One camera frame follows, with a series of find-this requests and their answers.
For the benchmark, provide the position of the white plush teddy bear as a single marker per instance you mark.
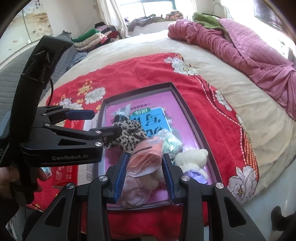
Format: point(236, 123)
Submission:
point(192, 163)

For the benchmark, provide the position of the green flower tissue pack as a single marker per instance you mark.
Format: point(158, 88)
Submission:
point(171, 144)

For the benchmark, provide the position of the wall painting panels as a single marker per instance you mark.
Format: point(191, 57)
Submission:
point(28, 26)

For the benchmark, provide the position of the green cloth on duvet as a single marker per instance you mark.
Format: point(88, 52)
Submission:
point(209, 22)

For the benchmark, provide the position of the stack of folded clothes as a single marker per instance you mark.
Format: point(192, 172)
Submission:
point(96, 37)

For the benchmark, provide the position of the bag of pink white items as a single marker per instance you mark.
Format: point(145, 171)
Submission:
point(137, 190)

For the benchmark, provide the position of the red white cardboard box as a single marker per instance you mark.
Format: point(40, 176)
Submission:
point(60, 176)

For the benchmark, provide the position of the cream bed sheet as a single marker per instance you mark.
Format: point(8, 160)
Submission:
point(271, 131)

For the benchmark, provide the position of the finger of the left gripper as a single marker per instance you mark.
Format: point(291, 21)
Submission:
point(58, 113)
point(59, 137)

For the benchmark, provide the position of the purple lined box tray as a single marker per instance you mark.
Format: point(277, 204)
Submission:
point(161, 110)

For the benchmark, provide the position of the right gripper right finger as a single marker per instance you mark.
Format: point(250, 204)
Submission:
point(172, 175)

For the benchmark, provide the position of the dark patterned pillow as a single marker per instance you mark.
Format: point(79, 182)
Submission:
point(77, 58)

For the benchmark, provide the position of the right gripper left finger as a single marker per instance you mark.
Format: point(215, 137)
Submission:
point(117, 175)

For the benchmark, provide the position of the pink cloth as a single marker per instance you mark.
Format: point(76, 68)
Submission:
point(146, 158)

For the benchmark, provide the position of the pink quilted duvet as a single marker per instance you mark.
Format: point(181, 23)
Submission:
point(246, 52)

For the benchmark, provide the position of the white floral fabric bundle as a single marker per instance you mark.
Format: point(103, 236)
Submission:
point(124, 111)

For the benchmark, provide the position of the leopard print cloth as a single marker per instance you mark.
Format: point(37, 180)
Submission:
point(132, 134)

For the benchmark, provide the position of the red floral blanket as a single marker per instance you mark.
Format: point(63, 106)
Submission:
point(219, 122)

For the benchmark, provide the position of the person's left hand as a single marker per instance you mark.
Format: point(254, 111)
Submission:
point(11, 174)

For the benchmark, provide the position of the clothes pile on windowsill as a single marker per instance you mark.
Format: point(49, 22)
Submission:
point(146, 20)

